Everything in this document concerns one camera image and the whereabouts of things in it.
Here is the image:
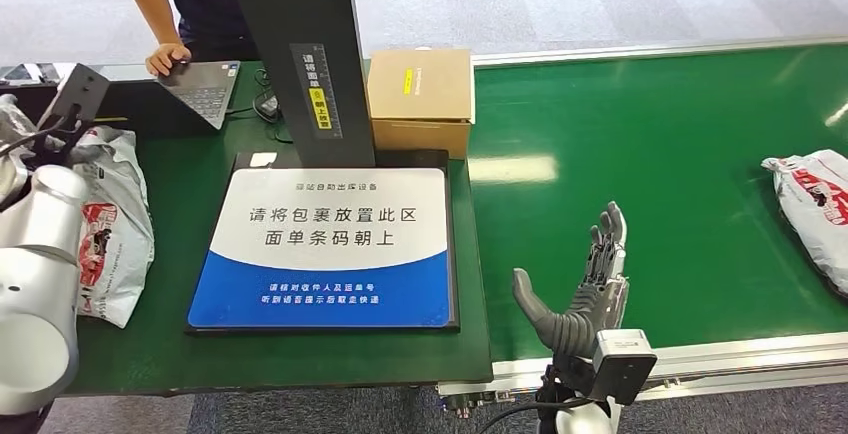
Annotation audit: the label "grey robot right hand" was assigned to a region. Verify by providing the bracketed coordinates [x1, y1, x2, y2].
[511, 200, 631, 361]

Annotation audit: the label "grey red-printed plastic package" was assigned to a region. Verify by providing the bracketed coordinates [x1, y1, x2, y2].
[0, 93, 156, 330]
[760, 149, 848, 300]

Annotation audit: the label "metal conveyor fittings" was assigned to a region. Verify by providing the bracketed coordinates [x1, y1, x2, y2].
[440, 394, 518, 419]

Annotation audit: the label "green conveyor belt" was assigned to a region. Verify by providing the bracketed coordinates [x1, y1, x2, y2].
[466, 43, 848, 363]

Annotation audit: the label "brown cardboard box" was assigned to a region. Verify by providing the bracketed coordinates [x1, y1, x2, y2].
[365, 48, 476, 161]

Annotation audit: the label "black inbound machine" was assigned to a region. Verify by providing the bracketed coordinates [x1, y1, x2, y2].
[184, 0, 462, 336]

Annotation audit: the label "black yellow label strip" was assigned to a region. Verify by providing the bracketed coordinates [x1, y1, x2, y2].
[290, 43, 344, 141]

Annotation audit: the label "grey laptop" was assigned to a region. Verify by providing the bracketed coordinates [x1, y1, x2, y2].
[99, 59, 242, 139]

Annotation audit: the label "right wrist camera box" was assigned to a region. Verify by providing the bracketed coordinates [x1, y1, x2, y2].
[589, 328, 659, 407]

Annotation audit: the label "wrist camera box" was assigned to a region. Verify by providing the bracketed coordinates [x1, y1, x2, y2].
[589, 328, 659, 407]
[36, 63, 111, 154]

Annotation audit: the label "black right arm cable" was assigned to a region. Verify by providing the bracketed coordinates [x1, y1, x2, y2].
[475, 396, 598, 434]

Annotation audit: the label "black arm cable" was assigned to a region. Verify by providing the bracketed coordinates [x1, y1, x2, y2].
[475, 396, 598, 434]
[0, 119, 74, 161]

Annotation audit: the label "aluminium conveyor frame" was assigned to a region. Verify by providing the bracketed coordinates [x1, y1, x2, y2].
[437, 33, 848, 419]

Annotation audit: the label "black table cable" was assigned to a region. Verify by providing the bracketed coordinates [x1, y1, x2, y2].
[225, 66, 296, 144]

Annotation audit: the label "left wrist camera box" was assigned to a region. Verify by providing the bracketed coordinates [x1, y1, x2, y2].
[36, 63, 111, 154]

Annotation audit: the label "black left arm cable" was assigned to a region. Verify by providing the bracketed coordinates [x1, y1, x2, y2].
[0, 119, 74, 161]

